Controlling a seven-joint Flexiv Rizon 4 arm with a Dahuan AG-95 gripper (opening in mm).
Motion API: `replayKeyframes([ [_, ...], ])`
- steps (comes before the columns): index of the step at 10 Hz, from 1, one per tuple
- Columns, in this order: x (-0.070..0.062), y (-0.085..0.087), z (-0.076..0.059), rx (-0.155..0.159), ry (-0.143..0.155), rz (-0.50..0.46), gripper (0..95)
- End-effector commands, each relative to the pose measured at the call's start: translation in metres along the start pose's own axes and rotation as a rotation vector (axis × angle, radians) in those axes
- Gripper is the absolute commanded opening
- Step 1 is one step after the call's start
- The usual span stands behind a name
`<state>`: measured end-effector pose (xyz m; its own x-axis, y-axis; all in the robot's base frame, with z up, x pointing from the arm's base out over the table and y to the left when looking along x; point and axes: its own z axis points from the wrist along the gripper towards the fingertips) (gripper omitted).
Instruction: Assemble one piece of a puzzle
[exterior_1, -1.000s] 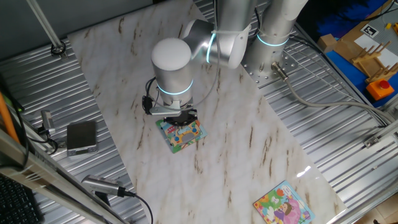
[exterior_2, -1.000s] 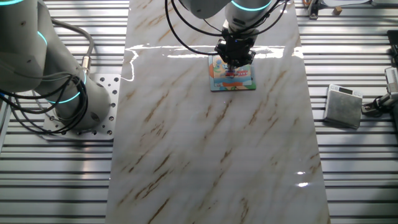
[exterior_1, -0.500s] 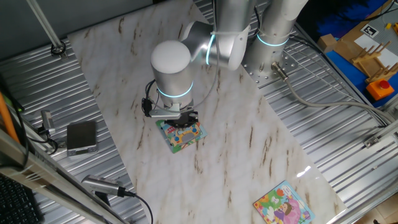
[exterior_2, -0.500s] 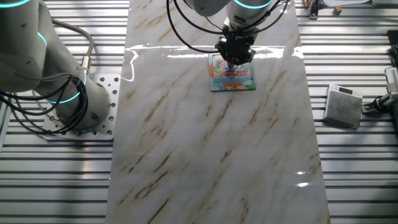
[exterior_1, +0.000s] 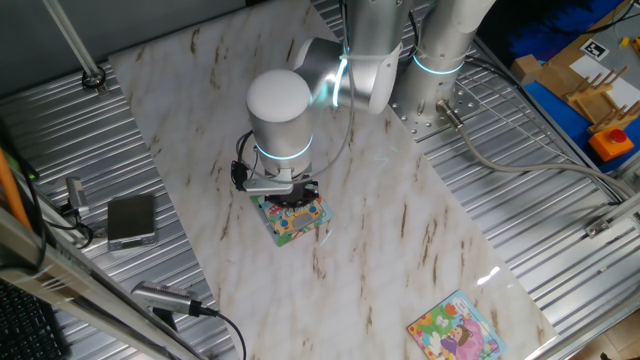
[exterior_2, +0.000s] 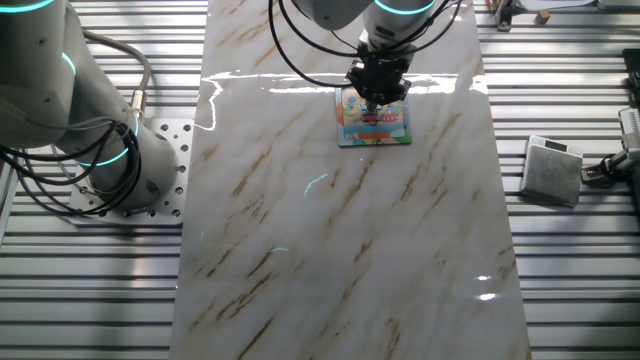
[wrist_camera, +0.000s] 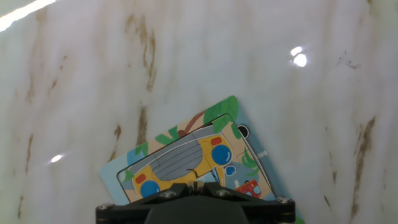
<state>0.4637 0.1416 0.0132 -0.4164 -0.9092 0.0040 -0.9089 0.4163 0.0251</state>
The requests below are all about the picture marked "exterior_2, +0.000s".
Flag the marble pattern board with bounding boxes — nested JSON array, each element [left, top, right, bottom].
[[168, 0, 532, 360]]

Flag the black cable bundle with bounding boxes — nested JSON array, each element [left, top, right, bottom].
[[0, 119, 143, 218]]

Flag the vehicle picture puzzle board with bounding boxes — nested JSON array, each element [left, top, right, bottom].
[[333, 85, 414, 148]]

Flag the small silver camera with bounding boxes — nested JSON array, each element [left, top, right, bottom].
[[618, 107, 640, 166]]

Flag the silver digital scale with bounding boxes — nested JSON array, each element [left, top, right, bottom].
[[519, 134, 585, 209]]

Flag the metal pole with black clamp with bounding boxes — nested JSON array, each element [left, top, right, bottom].
[[493, 0, 517, 32]]

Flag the thick grey cable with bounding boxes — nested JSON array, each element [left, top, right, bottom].
[[82, 29, 153, 122]]

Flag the black box-shaped device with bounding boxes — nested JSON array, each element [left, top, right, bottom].
[[621, 48, 640, 109]]

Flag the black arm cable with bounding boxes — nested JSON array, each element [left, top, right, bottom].
[[267, 0, 464, 90]]

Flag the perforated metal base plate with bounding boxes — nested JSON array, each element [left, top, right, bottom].
[[67, 118, 195, 226]]

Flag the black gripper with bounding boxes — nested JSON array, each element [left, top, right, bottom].
[[345, 57, 413, 116]]

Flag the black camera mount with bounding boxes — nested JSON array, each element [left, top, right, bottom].
[[581, 152, 626, 190]]

